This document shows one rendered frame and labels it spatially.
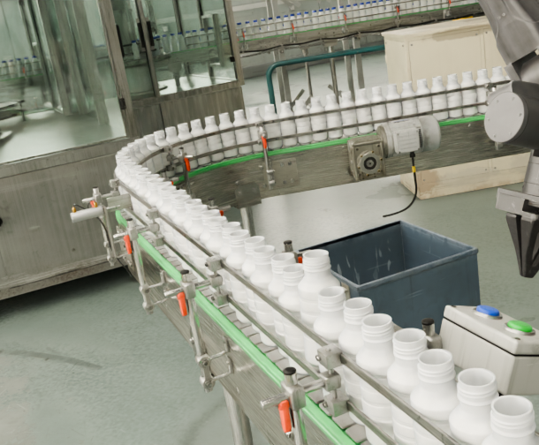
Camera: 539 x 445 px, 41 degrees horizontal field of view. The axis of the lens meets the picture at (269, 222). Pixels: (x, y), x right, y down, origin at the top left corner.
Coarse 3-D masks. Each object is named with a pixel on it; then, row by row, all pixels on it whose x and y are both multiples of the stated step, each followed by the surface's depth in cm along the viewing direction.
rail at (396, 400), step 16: (128, 208) 207; (144, 224) 190; (192, 240) 147; (256, 288) 116; (272, 304) 110; (256, 320) 121; (288, 320) 105; (272, 336) 114; (320, 336) 96; (288, 352) 109; (304, 368) 104; (352, 368) 89; (368, 384) 85; (400, 400) 79; (416, 416) 76; (384, 432) 85; (432, 432) 74
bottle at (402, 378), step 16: (400, 336) 83; (416, 336) 83; (400, 352) 81; (416, 352) 80; (400, 368) 82; (416, 368) 81; (400, 384) 81; (416, 384) 80; (400, 416) 82; (400, 432) 83
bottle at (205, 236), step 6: (210, 210) 146; (216, 210) 145; (204, 216) 143; (210, 216) 142; (204, 222) 144; (204, 228) 144; (204, 234) 144; (204, 240) 143; (204, 258) 146; (210, 288) 147
